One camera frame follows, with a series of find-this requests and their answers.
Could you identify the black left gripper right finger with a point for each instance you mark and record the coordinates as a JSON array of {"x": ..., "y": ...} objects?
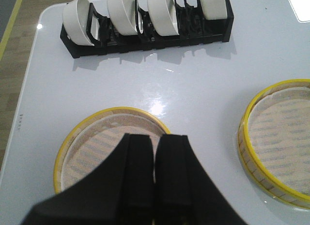
[{"x": 184, "y": 193}]

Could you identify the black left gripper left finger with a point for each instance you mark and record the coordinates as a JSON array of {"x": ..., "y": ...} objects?
[{"x": 120, "y": 191}]

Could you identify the bamboo steamer basket yellow rim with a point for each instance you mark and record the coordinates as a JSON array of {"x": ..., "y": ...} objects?
[{"x": 95, "y": 138}]

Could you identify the black bowl rack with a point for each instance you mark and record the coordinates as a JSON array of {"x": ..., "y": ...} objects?
[{"x": 193, "y": 27}]

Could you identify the white bowl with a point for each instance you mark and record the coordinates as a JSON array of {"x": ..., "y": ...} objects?
[
  {"x": 163, "y": 17},
  {"x": 214, "y": 9},
  {"x": 75, "y": 16},
  {"x": 123, "y": 17}
]

